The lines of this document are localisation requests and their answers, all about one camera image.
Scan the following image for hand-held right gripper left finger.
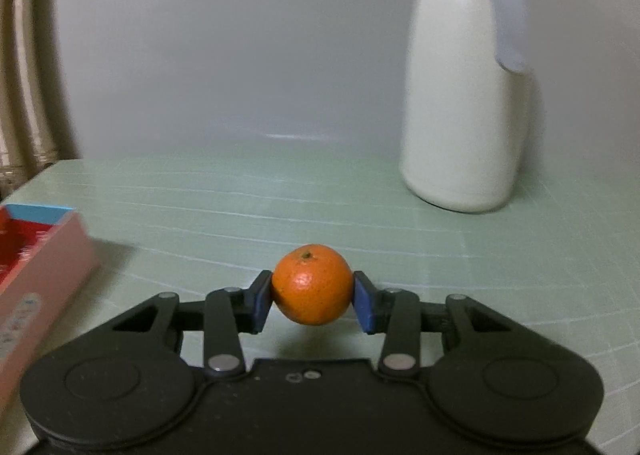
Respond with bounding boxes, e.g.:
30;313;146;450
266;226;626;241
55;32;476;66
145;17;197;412
106;270;274;380

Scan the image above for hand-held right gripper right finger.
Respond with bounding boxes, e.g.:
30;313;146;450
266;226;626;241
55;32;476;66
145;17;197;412
352;270;527;380

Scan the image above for mandarin orange with stem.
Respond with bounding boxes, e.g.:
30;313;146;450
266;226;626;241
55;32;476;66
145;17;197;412
271;244;354;326

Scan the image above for colourful cardboard box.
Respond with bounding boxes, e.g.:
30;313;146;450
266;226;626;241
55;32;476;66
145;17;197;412
0;204;101;408

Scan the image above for green checked tablecloth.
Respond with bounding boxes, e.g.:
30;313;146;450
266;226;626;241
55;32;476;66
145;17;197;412
0;142;640;455

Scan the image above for cream thermos jug grey lid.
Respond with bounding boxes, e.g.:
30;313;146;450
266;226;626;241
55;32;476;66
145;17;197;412
399;0;532;214

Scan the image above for golden curtain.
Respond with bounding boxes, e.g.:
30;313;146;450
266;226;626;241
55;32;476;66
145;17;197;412
0;0;83;200

